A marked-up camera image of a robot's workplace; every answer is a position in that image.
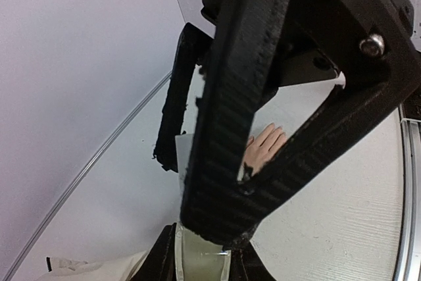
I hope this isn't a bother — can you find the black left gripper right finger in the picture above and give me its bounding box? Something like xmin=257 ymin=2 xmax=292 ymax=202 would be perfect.
xmin=229 ymin=242 xmax=273 ymax=281

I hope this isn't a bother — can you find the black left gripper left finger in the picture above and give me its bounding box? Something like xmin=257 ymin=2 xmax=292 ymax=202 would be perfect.
xmin=131 ymin=223 xmax=176 ymax=281

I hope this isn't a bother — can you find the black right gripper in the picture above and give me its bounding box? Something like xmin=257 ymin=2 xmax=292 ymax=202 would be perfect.
xmin=202 ymin=0 xmax=420 ymax=90

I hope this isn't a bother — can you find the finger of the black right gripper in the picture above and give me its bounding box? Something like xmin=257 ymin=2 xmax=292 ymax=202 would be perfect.
xmin=180 ymin=11 xmax=414 ymax=248
xmin=153 ymin=22 xmax=212 ymax=172

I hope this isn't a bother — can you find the clear nail polish bottle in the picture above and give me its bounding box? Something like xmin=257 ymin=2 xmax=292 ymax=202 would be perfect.
xmin=174 ymin=222 xmax=232 ymax=281

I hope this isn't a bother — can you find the white nail polish cap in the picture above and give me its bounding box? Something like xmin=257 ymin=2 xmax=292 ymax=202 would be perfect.
xmin=175 ymin=66 xmax=205 ymax=195

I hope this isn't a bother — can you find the beige zip jacket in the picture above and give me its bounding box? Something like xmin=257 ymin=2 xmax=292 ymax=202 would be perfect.
xmin=37 ymin=251 xmax=149 ymax=280

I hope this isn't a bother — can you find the mannequin hand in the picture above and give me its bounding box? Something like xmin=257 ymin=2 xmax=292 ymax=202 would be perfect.
xmin=241 ymin=123 xmax=287 ymax=174

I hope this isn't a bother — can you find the aluminium rear table rail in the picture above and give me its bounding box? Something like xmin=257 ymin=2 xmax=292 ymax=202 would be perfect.
xmin=10 ymin=77 xmax=180 ymax=280

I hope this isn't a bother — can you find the aluminium table rail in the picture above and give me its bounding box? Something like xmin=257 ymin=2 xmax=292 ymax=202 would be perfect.
xmin=393 ymin=105 xmax=420 ymax=281
xmin=10 ymin=77 xmax=180 ymax=280

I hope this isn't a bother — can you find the aluminium front table rail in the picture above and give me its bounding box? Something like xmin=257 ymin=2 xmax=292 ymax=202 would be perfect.
xmin=393 ymin=105 xmax=420 ymax=281

